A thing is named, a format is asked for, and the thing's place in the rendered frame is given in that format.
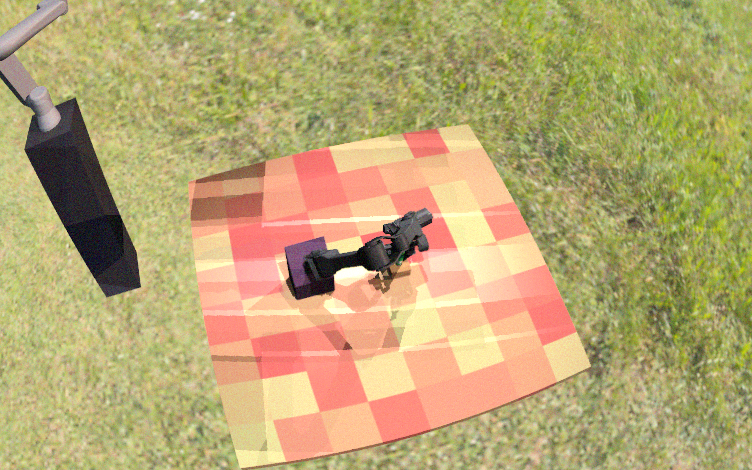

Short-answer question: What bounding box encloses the tan wooden block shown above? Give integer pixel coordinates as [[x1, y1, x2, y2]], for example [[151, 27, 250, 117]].
[[387, 259, 412, 280]]

